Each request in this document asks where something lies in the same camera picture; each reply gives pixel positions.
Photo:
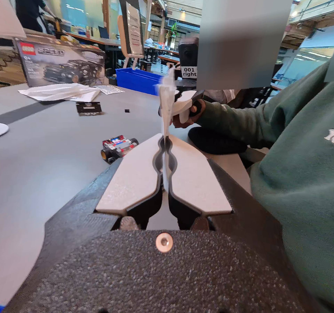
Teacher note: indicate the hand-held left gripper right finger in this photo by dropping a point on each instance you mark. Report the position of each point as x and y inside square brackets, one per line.
[201, 180]

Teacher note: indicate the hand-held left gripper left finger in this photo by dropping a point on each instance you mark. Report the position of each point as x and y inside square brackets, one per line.
[133, 180]

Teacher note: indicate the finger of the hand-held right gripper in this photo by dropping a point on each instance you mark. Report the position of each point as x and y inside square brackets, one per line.
[185, 98]

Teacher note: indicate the black lego car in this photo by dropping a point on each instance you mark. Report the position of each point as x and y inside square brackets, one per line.
[120, 147]

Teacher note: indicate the person's right forearm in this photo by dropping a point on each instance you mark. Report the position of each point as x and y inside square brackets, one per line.
[245, 120]

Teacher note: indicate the black printed lego plate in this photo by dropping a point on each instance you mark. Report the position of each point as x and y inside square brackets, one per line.
[88, 108]

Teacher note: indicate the lego set box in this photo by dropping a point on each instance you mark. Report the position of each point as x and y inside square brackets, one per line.
[60, 60]

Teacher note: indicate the person's right hand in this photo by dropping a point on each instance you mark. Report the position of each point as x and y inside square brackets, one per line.
[194, 116]

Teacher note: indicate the black textured pad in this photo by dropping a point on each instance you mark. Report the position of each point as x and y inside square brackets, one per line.
[216, 141]

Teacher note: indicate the blue plastic bin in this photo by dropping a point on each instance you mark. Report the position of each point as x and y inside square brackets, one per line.
[138, 81]

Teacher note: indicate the background booklet stand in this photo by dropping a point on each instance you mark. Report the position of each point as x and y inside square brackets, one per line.
[131, 31]

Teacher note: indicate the folded paper sheet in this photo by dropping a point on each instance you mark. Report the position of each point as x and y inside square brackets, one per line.
[109, 89]

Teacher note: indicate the person's green sweatshirt torso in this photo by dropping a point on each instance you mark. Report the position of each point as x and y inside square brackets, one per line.
[297, 188]

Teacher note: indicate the background wooden desk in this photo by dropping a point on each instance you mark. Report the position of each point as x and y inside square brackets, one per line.
[91, 39]

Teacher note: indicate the crumpled white paper bags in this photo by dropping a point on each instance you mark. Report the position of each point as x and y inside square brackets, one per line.
[57, 92]

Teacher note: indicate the white booklet stand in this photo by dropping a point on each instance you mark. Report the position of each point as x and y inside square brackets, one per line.
[3, 129]

